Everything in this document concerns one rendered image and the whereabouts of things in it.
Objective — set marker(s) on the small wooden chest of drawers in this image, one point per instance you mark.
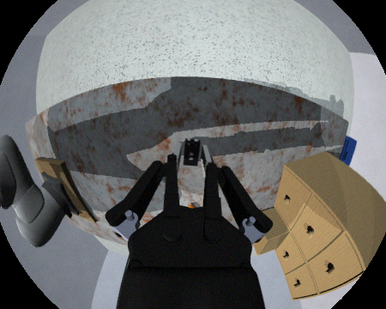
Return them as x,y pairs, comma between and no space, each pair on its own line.
352,201

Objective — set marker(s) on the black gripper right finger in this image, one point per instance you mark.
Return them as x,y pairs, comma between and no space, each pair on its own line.
252,222

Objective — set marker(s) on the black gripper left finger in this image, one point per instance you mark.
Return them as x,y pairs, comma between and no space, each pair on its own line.
123,217

